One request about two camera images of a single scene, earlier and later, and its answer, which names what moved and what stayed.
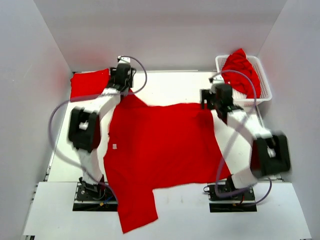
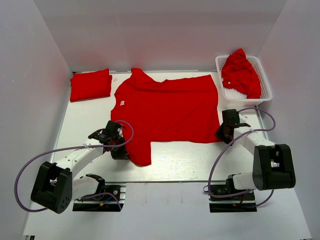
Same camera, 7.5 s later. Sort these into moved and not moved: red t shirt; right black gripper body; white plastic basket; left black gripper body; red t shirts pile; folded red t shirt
Moved: right black gripper body; red t shirt; left black gripper body
Not moved: red t shirts pile; white plastic basket; folded red t shirt
